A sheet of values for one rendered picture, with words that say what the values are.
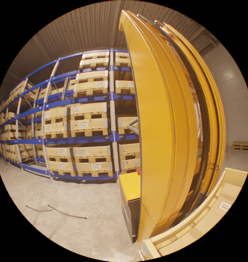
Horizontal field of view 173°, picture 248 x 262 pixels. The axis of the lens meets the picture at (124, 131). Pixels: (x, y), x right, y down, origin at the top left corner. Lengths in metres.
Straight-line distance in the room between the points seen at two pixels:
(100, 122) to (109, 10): 6.44
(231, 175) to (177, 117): 0.84
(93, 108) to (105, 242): 2.19
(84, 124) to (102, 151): 0.66
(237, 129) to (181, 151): 5.96
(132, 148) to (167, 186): 1.58
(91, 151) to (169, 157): 1.63
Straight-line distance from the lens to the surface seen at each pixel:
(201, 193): 0.88
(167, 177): 0.18
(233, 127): 6.10
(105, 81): 2.01
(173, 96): 0.17
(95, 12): 6.83
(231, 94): 6.29
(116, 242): 1.26
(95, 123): 1.67
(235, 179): 0.94
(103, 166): 1.79
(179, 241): 0.50
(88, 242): 1.33
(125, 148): 1.69
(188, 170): 0.24
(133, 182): 0.56
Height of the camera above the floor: 1.22
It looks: 1 degrees up
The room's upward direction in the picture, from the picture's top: 4 degrees counter-clockwise
